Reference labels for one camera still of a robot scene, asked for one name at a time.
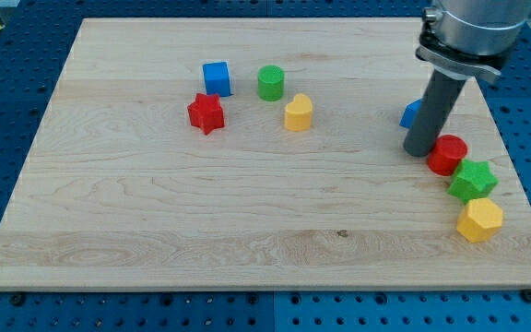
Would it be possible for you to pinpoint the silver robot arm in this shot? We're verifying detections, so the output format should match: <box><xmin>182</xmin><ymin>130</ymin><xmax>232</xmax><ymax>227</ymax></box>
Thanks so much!
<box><xmin>416</xmin><ymin>0</ymin><xmax>531</xmax><ymax>84</ymax></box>

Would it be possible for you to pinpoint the red star block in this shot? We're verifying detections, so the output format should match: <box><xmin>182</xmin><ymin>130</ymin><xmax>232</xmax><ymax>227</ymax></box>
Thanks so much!
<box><xmin>187</xmin><ymin>93</ymin><xmax>225</xmax><ymax>135</ymax></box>

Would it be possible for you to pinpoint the green star block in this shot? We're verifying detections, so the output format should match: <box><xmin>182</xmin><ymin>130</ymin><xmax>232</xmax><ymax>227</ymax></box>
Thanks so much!
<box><xmin>447</xmin><ymin>159</ymin><xmax>499</xmax><ymax>204</ymax></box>

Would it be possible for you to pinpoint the yellow heart block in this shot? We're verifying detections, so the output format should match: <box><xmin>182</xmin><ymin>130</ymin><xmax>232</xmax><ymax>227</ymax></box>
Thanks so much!
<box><xmin>284</xmin><ymin>93</ymin><xmax>313</xmax><ymax>131</ymax></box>

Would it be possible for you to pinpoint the green cylinder block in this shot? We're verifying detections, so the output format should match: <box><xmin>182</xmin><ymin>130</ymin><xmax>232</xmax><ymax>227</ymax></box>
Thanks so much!
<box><xmin>257</xmin><ymin>65</ymin><xmax>285</xmax><ymax>101</ymax></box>

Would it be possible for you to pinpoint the wooden board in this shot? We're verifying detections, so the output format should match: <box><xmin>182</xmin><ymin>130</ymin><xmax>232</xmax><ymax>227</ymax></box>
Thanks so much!
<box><xmin>0</xmin><ymin>18</ymin><xmax>531</xmax><ymax>291</ymax></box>

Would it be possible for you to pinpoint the blue cube block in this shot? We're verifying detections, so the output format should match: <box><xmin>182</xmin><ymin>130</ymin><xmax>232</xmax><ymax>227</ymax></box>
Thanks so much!
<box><xmin>202</xmin><ymin>62</ymin><xmax>231</xmax><ymax>97</ymax></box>

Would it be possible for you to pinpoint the blue block behind rod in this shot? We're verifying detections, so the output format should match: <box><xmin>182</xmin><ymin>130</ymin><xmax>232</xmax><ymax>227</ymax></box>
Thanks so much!
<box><xmin>399</xmin><ymin>99</ymin><xmax>422</xmax><ymax>128</ymax></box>

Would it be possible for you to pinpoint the red cylinder block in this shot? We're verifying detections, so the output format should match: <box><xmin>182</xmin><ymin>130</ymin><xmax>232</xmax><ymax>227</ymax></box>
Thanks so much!
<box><xmin>427</xmin><ymin>135</ymin><xmax>467</xmax><ymax>176</ymax></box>

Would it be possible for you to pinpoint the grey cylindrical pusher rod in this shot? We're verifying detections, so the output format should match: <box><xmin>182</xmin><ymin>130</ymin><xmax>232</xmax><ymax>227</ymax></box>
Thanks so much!
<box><xmin>403</xmin><ymin>69</ymin><xmax>466</xmax><ymax>157</ymax></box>

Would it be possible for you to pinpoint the yellow hexagon block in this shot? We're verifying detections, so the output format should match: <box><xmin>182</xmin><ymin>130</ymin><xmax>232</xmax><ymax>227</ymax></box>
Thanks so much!
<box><xmin>456</xmin><ymin>197</ymin><xmax>504</xmax><ymax>243</ymax></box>

